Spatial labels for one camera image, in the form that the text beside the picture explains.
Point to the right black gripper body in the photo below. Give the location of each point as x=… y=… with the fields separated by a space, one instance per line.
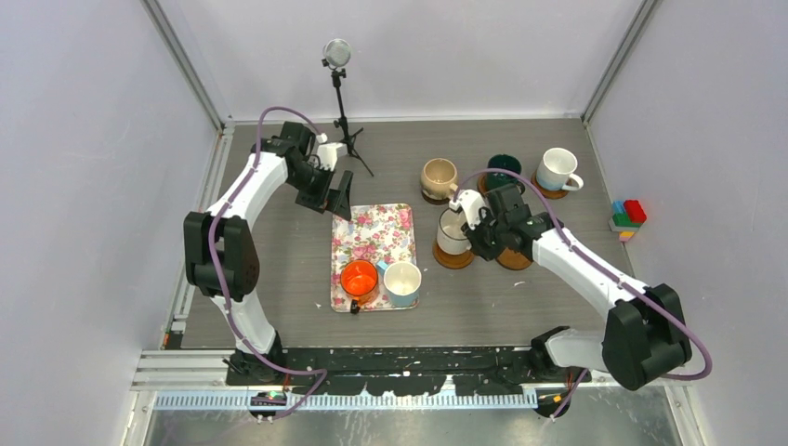
x=488 y=237

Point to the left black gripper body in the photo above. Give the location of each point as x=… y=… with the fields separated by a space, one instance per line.
x=313 y=184

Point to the white mug brown rim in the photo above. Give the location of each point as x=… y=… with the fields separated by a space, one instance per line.
x=450 y=237

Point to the dark green mug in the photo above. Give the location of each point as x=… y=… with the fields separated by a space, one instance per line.
x=501 y=163

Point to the white mug blue base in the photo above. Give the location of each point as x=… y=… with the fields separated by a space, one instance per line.
x=557 y=171

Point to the beige mug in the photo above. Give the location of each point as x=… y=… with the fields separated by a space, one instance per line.
x=439 y=178

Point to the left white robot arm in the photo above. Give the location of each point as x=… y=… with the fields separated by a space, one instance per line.
x=220 y=253

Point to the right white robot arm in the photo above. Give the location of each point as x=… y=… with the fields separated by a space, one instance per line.
x=644 y=335

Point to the dark brown wooden coaster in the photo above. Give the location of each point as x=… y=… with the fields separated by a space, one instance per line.
x=434 y=201

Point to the floral serving tray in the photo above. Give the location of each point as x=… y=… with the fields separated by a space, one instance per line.
x=378 y=232

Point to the orange mug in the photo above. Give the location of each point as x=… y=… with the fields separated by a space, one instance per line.
x=359 y=280

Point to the white light blue mug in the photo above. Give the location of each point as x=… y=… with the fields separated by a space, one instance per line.
x=402 y=281

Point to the colourful toy block stack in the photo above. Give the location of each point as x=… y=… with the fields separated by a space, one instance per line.
x=628 y=216

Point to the microphone on black tripod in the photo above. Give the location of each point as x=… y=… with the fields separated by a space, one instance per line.
x=336 y=54

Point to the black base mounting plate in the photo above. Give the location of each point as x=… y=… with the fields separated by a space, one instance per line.
x=474 y=371

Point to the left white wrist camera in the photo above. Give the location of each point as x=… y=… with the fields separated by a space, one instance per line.
x=328 y=153

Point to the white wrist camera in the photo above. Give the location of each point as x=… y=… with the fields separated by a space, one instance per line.
x=328 y=153
x=469 y=203

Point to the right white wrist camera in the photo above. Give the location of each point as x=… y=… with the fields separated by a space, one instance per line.
x=469 y=203

